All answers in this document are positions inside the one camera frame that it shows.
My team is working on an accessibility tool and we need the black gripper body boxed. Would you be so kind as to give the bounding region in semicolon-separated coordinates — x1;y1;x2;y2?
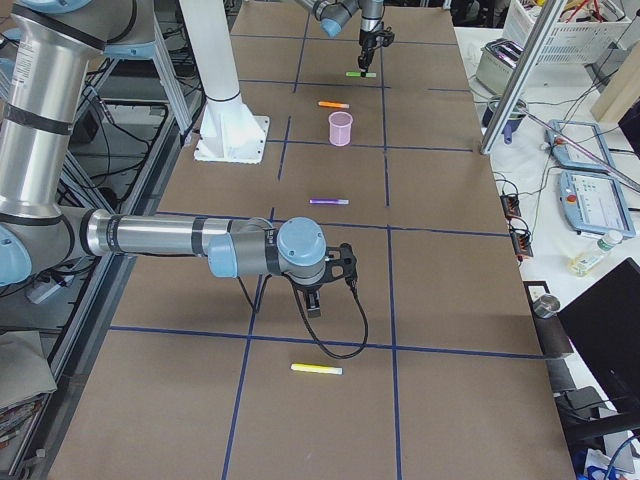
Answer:
292;243;358;300
359;28;394;59

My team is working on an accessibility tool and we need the green highlighter pen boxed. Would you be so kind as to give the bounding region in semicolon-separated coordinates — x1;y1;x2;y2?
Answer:
345;71;377;78

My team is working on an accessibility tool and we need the yellow highlighter pen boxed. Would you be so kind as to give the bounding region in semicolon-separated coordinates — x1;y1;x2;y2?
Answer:
290;363;343;376

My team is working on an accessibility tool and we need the orange highlighter pen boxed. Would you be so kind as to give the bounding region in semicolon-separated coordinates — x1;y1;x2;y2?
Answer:
317;101;350;109

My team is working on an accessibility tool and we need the purple highlighter pen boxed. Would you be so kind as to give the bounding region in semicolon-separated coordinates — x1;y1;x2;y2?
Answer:
309;198;350;206

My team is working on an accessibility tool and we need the pink mesh pen holder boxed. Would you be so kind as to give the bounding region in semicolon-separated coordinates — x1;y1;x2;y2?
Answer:
328;111;353;147

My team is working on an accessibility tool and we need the silver toaster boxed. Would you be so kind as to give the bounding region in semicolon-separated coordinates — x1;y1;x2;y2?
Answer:
476;38;524;94

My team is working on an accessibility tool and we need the orange black connector strip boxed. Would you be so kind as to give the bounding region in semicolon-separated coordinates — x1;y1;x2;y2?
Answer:
500;193;534;263

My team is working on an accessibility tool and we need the small metal cup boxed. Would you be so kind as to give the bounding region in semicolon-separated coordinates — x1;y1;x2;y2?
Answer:
532;293;561;319

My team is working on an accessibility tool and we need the white plastic crate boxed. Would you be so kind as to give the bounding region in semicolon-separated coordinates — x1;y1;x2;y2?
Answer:
503;1;632;64

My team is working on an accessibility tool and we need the upper teach pendant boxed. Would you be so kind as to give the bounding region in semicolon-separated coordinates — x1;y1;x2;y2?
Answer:
546;119;615;172

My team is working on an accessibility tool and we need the teach pendant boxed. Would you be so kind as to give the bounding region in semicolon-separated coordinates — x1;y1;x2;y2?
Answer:
546;119;615;172
559;170;636;239

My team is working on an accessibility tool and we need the clear plastic bottle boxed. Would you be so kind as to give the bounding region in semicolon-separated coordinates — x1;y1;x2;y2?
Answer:
568;230;623;277

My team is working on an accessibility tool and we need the lower teach pendant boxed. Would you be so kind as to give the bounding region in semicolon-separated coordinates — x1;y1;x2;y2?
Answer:
559;170;636;239

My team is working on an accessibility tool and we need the black monitor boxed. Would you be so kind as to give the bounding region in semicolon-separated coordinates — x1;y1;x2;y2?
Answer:
559;258;639;412

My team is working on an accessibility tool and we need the white power strip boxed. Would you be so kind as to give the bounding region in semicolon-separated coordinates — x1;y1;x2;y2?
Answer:
26;276;74;304

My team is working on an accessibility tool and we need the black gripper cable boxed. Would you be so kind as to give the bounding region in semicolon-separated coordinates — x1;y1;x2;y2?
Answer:
299;279;370;359

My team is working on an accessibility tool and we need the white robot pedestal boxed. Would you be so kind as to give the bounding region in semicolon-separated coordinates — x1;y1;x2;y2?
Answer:
180;0;270;164

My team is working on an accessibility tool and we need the aluminium frame post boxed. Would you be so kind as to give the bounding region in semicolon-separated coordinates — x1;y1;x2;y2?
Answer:
480;0;565;155

